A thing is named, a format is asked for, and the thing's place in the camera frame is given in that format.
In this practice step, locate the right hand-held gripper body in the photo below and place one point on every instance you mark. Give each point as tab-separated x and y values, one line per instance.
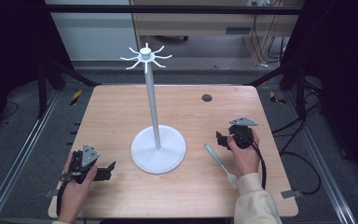
242	137

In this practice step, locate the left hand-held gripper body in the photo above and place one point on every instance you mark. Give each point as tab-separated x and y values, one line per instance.
88	155

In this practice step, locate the white hook stand rack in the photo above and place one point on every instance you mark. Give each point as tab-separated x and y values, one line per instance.
153	102

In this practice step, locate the person's right hand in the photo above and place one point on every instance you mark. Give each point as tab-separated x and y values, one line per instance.
247	160

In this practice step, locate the person's left hand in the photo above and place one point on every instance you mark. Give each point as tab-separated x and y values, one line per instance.
74	196

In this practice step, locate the dark round table grommet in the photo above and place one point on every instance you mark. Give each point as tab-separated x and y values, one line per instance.
207	98

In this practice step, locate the right yellow clamp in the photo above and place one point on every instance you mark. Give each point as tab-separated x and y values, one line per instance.
275	98

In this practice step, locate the yellow black tape strip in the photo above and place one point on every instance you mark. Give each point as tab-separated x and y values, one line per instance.
76	97

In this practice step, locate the dark curtain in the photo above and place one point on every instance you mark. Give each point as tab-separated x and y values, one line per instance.
9	46
345	77

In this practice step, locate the white cabinet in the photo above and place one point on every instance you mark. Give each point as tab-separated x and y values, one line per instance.
96	34

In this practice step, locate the grey metal table bracket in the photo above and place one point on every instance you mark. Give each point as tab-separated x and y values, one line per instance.
51	193
290	193

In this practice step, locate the aluminium floor rail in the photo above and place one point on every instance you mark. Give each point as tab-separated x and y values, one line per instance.
21	155
323	161

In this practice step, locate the black metal frame stand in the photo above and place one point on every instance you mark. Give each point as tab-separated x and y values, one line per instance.
292	74
52	74

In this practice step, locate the black horizontal frame bar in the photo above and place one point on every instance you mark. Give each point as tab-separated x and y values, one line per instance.
167	9

